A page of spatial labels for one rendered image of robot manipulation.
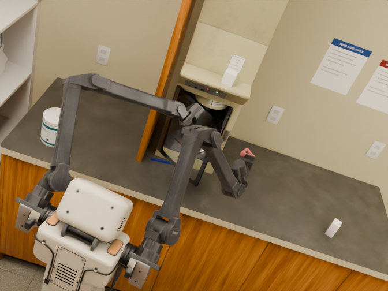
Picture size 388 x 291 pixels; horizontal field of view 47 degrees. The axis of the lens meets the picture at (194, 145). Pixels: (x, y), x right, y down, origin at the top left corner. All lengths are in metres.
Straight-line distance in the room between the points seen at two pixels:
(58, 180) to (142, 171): 0.70
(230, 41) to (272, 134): 0.90
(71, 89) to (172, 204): 0.55
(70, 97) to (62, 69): 1.11
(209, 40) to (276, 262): 1.17
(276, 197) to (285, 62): 0.73
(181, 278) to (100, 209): 1.21
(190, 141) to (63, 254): 0.57
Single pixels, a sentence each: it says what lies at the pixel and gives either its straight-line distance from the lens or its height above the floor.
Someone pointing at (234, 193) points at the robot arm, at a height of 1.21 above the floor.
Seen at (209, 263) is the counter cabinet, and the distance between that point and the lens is 2.47.
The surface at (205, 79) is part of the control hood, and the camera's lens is 1.98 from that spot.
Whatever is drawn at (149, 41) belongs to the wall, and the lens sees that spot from 2.53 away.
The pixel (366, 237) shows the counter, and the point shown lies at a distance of 2.57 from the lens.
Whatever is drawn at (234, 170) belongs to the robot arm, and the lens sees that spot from 1.93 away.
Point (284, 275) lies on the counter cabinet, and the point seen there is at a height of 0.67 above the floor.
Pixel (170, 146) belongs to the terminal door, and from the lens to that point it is 2.24.
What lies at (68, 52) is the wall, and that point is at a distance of 2.72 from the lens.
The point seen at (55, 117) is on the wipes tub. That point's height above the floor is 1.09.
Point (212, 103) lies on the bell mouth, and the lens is 2.16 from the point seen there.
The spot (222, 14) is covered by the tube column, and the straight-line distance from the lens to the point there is 1.95.
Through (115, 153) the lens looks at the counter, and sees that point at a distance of 2.31.
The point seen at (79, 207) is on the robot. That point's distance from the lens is 1.49.
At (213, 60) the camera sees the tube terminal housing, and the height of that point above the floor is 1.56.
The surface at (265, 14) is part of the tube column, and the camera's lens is 1.94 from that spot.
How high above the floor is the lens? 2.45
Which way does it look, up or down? 37 degrees down
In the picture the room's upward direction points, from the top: 21 degrees clockwise
